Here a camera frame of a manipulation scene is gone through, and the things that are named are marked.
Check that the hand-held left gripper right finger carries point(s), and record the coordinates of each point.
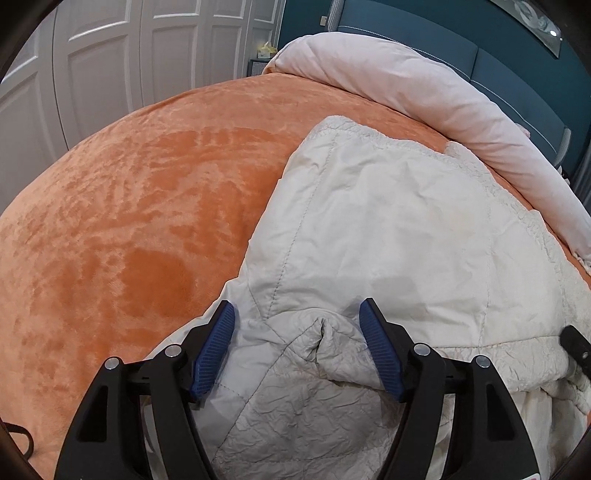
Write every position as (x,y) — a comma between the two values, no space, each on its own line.
(378,344)

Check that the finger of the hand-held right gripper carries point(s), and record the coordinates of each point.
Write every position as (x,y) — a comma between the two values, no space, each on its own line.
(576,344)

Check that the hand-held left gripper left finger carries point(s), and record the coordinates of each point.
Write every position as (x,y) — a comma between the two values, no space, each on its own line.
(216,344)

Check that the white padded jacket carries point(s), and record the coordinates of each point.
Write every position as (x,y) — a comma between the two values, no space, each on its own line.
(378,240)

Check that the orange plush bed blanket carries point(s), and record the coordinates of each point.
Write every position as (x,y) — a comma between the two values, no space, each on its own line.
(138,207)

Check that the pale pink rolled duvet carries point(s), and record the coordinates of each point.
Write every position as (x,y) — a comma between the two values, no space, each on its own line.
(415,83)

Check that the small nightstand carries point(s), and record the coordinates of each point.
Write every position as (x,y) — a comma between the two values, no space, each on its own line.
(261,67)

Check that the blue upholstered headboard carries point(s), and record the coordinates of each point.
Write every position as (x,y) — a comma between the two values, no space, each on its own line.
(508,64)

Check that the yellow tissue box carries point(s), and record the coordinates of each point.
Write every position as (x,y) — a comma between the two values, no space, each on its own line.
(266,50)

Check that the white panelled wardrobe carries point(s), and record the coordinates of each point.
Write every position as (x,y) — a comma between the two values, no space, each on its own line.
(115,60)

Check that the curved glass wall decoration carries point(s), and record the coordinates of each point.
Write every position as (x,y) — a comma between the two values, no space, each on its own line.
(531,23)

